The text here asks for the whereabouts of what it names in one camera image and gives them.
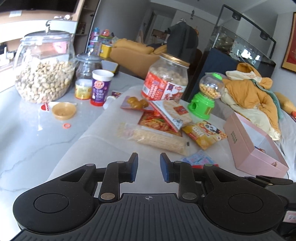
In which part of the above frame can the white bottle cap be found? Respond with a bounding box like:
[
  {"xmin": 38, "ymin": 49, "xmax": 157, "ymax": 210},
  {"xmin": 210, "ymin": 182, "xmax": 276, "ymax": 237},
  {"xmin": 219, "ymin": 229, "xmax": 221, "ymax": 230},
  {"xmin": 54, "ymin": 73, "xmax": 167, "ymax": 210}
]
[{"xmin": 103, "ymin": 96, "xmax": 116, "ymax": 110}]

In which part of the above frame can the pink gift box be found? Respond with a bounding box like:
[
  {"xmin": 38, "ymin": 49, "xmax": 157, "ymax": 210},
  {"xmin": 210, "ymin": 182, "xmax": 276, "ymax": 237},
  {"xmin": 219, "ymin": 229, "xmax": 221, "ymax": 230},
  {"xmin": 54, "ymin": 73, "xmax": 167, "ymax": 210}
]
[{"xmin": 224, "ymin": 113, "xmax": 289, "ymax": 178}]

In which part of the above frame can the blue pink candy bag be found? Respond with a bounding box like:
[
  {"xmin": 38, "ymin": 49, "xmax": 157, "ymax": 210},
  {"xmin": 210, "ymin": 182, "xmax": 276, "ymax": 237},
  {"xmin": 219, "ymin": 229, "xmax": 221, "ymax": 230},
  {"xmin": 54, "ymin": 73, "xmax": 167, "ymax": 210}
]
[{"xmin": 180, "ymin": 150, "xmax": 219, "ymax": 169}]

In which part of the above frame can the long rice crisp packet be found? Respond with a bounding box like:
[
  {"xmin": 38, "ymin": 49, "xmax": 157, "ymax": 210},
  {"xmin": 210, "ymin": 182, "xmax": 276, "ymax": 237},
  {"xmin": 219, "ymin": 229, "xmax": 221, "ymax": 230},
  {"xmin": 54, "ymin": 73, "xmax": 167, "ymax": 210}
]
[{"xmin": 117, "ymin": 123, "xmax": 190, "ymax": 156}]

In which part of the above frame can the large glass peanut jar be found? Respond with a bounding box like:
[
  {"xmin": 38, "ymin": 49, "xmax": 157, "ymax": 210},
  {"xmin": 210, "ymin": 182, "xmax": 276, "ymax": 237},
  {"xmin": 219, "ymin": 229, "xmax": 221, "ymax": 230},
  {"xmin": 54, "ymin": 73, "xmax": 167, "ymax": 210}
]
[{"xmin": 13, "ymin": 30, "xmax": 75, "ymax": 104}]

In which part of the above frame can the black television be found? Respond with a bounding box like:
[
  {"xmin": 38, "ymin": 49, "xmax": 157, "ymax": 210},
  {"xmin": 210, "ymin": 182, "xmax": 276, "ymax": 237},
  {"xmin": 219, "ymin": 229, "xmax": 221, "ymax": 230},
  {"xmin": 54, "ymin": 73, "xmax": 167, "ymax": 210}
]
[{"xmin": 1, "ymin": 0, "xmax": 79, "ymax": 13}]

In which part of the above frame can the yellow orange blanket pile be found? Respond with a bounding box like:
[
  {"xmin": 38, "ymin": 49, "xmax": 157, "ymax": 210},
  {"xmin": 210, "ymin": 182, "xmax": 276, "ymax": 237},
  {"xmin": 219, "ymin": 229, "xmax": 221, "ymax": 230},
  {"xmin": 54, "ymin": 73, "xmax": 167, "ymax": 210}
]
[{"xmin": 221, "ymin": 63, "xmax": 283, "ymax": 141}]

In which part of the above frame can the rice cracker packet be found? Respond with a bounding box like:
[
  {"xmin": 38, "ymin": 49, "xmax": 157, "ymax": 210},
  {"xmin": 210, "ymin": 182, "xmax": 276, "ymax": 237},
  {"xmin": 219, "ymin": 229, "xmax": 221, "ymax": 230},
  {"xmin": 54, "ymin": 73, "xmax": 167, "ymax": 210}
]
[{"xmin": 150, "ymin": 100, "xmax": 193, "ymax": 132}]

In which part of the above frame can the framed red picture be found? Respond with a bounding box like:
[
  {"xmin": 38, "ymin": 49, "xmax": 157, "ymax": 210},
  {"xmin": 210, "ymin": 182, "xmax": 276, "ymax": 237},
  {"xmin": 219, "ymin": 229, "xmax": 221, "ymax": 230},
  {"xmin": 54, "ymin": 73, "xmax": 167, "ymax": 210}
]
[{"xmin": 281, "ymin": 29, "xmax": 295, "ymax": 72}]

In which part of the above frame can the yellow round snacks packet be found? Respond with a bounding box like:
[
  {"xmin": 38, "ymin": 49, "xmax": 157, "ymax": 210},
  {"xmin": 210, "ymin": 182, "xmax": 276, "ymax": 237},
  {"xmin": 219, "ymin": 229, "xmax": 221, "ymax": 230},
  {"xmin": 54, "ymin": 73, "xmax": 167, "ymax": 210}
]
[{"xmin": 120, "ymin": 96, "xmax": 154, "ymax": 112}]

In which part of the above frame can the plastic peanut jar gold lid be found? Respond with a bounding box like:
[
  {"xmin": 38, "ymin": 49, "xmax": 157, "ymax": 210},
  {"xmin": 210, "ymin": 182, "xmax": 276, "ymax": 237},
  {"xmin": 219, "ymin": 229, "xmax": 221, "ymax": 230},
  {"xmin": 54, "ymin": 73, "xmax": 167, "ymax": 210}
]
[{"xmin": 141, "ymin": 53, "xmax": 190, "ymax": 102}]

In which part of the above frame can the yellow panda snack packet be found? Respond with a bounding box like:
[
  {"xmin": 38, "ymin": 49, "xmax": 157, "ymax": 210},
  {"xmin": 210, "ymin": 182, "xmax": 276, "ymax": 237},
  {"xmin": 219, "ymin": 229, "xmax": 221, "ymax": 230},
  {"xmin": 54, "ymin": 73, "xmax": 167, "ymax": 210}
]
[{"xmin": 182, "ymin": 120, "xmax": 227, "ymax": 150}]

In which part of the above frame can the small glass jar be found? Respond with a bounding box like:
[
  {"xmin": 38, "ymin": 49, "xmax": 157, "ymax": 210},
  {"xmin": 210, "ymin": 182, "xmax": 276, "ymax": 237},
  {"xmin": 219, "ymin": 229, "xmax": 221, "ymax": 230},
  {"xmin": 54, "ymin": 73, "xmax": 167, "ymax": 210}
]
[{"xmin": 75, "ymin": 50, "xmax": 102, "ymax": 100}]

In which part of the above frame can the dark jacket on stand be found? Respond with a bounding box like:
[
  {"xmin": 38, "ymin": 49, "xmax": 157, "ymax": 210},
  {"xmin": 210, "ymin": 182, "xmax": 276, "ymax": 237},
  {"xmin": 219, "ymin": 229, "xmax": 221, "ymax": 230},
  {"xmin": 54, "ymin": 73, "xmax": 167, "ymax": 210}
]
[{"xmin": 166, "ymin": 20, "xmax": 199, "ymax": 64}]

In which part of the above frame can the purple white drink cup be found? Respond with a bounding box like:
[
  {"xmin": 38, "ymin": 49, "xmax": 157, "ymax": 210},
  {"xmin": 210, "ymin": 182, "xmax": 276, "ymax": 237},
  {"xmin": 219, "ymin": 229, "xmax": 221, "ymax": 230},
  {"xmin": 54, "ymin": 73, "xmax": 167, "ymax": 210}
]
[{"xmin": 90, "ymin": 69, "xmax": 114, "ymax": 106}]

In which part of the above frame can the green gumball machine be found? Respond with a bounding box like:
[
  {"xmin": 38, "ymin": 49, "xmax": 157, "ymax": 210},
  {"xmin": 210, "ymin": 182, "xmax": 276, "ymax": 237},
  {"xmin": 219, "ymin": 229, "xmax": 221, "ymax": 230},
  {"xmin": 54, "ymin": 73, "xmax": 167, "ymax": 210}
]
[{"xmin": 188, "ymin": 73, "xmax": 225, "ymax": 120}]

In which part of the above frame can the red chicken snack pouch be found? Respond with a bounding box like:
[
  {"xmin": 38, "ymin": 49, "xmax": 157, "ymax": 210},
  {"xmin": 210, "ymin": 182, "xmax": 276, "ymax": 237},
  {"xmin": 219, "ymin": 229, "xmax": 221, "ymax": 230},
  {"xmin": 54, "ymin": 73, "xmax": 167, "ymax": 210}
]
[{"xmin": 138, "ymin": 111, "xmax": 182, "ymax": 137}]

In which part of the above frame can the white table cloth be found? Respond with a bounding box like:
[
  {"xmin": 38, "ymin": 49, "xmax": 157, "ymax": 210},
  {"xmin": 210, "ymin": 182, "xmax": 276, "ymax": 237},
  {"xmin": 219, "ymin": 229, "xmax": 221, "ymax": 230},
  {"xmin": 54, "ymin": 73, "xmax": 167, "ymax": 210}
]
[{"xmin": 49, "ymin": 85, "xmax": 183, "ymax": 193}]

